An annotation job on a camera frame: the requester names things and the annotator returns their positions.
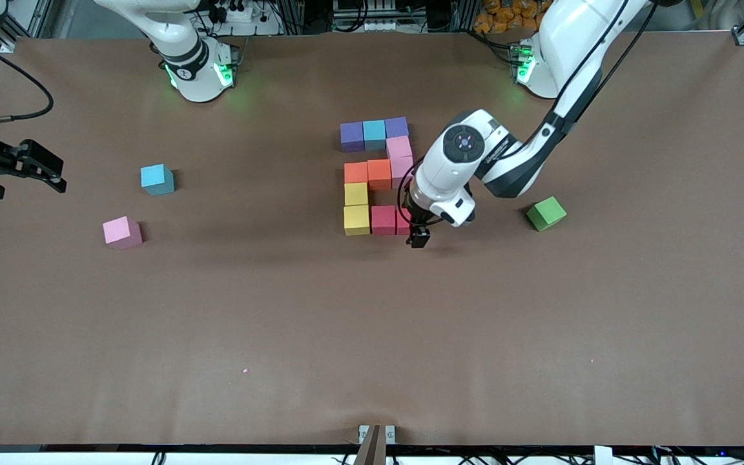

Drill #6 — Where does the cyan foam cube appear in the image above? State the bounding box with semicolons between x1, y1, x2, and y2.
140;163;175;196
363;119;387;151

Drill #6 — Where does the green foam cube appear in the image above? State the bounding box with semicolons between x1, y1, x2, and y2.
526;196;568;233

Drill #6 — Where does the orange yellow objects bag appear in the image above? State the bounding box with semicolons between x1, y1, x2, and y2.
473;0;550;34

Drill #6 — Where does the brown wooden strip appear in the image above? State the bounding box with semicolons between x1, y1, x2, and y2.
353;424;389;465

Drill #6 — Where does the white power strip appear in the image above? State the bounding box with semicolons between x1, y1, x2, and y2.
207;0;263;23

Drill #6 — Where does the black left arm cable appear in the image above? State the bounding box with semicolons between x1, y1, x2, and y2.
397;0;658;228

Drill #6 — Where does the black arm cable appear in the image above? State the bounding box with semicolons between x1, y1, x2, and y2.
397;0;658;228
0;37;55;127

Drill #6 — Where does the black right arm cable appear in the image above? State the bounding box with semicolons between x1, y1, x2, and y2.
0;37;55;127

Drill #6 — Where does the small metal bracket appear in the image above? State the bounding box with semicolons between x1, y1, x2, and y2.
358;424;397;445

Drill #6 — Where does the aluminium frame post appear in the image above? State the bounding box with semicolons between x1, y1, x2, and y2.
453;0;479;33
280;0;306;34

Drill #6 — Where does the black cable bundle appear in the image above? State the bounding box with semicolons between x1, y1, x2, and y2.
643;434;744;465

